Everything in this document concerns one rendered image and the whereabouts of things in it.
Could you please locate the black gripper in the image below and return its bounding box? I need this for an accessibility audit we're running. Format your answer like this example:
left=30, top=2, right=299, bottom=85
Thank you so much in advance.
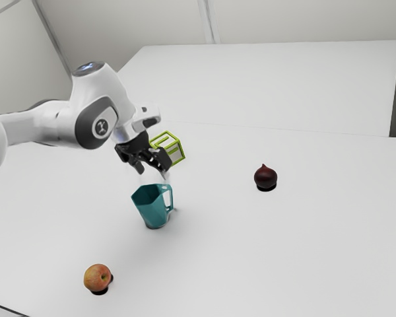
left=114, top=131, right=174, bottom=182

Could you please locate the teal faceted mug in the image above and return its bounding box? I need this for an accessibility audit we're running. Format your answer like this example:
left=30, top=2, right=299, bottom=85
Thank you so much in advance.
left=130, top=184, right=175, bottom=230

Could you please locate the green and white cube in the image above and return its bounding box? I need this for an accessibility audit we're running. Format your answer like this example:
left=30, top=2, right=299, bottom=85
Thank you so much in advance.
left=149, top=130, right=187, bottom=166

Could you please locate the dark red onion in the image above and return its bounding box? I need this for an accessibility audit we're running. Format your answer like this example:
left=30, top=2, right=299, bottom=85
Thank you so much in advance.
left=253, top=163, right=279, bottom=190

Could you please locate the red yellow apple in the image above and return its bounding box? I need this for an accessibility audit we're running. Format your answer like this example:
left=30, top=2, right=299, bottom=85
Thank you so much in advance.
left=82, top=263, right=112, bottom=293

